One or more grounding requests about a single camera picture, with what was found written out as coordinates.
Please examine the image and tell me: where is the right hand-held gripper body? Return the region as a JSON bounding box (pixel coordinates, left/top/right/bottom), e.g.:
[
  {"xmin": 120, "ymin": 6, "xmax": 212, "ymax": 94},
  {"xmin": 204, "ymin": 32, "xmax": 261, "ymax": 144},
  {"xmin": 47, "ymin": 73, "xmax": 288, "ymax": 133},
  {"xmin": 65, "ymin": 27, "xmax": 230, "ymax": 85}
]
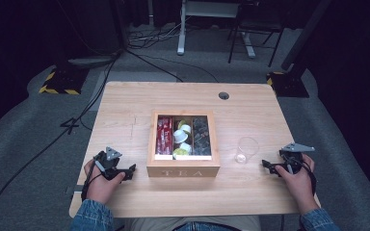
[{"xmin": 278, "ymin": 141, "xmax": 316, "ymax": 176}]

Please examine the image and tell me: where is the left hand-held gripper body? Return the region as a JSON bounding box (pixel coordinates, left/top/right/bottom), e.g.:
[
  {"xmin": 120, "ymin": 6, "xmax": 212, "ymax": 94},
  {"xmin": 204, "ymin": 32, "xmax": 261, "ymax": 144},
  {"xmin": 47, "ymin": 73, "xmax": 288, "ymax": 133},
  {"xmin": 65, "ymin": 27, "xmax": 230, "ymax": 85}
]
[{"xmin": 92, "ymin": 146, "xmax": 126, "ymax": 181}]

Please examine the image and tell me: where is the wooden tea box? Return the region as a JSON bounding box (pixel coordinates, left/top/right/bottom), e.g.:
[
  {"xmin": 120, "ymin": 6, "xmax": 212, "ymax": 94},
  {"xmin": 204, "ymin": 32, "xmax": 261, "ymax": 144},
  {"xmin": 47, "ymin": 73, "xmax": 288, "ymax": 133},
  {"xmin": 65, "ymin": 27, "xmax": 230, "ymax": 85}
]
[{"xmin": 145, "ymin": 110, "xmax": 222, "ymax": 178}]

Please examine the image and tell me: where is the glass-paned wooden box lid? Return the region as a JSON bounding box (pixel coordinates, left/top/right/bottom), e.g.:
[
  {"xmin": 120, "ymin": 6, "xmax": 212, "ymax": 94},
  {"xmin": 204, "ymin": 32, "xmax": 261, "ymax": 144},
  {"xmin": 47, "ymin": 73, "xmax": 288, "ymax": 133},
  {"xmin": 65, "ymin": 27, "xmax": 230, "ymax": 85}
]
[{"xmin": 146, "ymin": 110, "xmax": 222, "ymax": 167}]

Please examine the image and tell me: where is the person's right hand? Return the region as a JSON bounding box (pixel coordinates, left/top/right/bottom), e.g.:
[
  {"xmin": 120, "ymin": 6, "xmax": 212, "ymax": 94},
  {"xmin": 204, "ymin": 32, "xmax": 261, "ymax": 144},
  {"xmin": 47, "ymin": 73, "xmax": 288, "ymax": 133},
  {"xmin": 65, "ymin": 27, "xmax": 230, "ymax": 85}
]
[{"xmin": 274, "ymin": 153, "xmax": 317, "ymax": 216}]

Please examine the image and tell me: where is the person's left hand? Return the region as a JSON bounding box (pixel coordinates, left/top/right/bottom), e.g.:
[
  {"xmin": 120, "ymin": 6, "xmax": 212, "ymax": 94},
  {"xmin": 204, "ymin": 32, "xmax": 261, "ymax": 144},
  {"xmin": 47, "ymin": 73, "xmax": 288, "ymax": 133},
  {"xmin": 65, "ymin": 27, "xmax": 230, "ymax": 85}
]
[{"xmin": 83, "ymin": 159, "xmax": 126, "ymax": 205}]

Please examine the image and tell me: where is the clear glass cup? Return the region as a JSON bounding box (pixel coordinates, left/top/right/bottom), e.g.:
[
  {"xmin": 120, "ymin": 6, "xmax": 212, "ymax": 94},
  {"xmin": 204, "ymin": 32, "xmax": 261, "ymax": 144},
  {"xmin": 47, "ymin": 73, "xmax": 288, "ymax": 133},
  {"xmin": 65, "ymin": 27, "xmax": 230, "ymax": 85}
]
[{"xmin": 233, "ymin": 136, "xmax": 260, "ymax": 165}]

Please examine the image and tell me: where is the grey tape strip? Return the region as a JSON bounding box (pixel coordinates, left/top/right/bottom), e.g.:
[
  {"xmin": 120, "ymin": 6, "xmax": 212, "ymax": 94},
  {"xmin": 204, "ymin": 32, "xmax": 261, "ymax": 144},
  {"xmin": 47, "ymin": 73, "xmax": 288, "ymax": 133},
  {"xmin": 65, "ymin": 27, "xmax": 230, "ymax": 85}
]
[{"xmin": 65, "ymin": 184, "xmax": 85, "ymax": 195}]

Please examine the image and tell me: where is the row of red tea packets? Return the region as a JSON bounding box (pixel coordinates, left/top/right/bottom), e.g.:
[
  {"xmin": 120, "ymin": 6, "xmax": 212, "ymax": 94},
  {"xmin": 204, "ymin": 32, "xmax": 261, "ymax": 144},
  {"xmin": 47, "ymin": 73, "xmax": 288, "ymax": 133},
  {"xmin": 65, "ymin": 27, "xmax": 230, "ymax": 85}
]
[{"xmin": 155, "ymin": 116, "xmax": 173, "ymax": 156}]

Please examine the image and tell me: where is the large green-lidded capsule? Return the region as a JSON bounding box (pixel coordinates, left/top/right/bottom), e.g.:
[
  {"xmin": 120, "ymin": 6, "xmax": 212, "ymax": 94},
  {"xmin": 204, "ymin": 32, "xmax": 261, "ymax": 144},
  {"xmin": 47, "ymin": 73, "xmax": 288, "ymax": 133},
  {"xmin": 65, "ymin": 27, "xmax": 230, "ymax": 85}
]
[{"xmin": 172, "ymin": 147, "xmax": 189, "ymax": 159}]

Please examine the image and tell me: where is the person's beige trousers lap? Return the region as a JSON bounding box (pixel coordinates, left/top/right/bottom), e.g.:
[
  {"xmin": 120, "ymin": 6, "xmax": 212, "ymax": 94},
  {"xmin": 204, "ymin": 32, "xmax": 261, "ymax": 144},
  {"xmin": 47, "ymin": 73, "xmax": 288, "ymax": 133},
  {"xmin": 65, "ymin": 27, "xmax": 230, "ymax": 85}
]
[{"xmin": 123, "ymin": 215, "xmax": 262, "ymax": 231}]

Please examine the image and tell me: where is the black stand striped base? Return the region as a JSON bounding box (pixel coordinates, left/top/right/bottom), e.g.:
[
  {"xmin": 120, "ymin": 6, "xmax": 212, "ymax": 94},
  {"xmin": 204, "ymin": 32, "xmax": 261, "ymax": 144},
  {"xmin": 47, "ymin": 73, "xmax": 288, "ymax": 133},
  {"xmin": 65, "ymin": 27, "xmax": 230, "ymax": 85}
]
[
  {"xmin": 39, "ymin": 62, "xmax": 90, "ymax": 96},
  {"xmin": 266, "ymin": 0, "xmax": 332, "ymax": 99}
]

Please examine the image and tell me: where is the pile of dark tea bags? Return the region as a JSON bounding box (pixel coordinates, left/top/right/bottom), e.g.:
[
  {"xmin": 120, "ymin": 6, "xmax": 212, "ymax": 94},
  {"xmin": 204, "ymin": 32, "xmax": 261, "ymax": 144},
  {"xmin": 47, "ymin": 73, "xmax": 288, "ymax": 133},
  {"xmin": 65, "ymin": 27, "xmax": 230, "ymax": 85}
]
[{"xmin": 192, "ymin": 115, "xmax": 213, "ymax": 157}]

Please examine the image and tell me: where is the black chair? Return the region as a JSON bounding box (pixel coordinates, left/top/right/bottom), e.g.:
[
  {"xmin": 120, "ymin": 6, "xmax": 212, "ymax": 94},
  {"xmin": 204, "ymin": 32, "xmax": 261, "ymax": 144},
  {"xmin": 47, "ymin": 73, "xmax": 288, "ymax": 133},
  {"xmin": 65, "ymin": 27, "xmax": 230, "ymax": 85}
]
[{"xmin": 226, "ymin": 0, "xmax": 287, "ymax": 67}]

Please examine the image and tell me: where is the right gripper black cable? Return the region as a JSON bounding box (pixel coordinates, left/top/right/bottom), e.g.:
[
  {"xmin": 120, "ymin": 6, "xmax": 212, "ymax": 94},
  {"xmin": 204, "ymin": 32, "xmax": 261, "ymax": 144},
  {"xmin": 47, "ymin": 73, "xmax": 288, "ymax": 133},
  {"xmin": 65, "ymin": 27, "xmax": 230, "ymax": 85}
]
[{"xmin": 297, "ymin": 156, "xmax": 318, "ymax": 197}]

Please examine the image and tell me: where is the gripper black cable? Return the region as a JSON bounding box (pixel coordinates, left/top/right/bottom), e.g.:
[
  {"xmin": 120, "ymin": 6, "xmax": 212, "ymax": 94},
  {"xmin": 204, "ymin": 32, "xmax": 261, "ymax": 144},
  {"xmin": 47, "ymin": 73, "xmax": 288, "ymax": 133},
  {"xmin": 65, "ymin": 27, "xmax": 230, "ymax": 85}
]
[
  {"xmin": 80, "ymin": 155, "xmax": 106, "ymax": 203},
  {"xmin": 297, "ymin": 156, "xmax": 318, "ymax": 197}
]

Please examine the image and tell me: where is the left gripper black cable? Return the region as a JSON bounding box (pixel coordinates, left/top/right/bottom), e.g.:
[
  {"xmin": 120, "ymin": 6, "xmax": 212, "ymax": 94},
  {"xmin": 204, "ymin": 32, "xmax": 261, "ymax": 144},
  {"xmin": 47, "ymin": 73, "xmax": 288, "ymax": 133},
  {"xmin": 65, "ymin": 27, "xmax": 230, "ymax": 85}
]
[{"xmin": 80, "ymin": 155, "xmax": 106, "ymax": 203}]

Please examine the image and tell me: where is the long black floor cable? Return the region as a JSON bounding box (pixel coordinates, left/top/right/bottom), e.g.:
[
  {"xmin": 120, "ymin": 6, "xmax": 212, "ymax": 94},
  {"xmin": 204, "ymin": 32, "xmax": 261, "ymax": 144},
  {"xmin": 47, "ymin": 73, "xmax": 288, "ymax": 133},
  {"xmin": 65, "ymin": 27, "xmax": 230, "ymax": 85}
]
[{"xmin": 0, "ymin": 51, "xmax": 123, "ymax": 225}]

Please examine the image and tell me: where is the bundle of floor cables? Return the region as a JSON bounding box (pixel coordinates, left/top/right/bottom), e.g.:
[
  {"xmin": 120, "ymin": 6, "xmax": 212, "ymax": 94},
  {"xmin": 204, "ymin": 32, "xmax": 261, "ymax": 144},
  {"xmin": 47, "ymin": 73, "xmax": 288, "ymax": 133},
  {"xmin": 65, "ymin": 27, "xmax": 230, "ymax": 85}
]
[{"xmin": 126, "ymin": 17, "xmax": 191, "ymax": 51}]

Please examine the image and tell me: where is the white desk frame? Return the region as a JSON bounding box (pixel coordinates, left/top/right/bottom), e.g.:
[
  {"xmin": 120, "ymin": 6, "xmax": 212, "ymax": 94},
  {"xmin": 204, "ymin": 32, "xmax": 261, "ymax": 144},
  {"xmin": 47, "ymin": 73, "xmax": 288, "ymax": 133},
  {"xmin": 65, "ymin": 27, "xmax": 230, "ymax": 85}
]
[{"xmin": 176, "ymin": 0, "xmax": 257, "ymax": 59}]

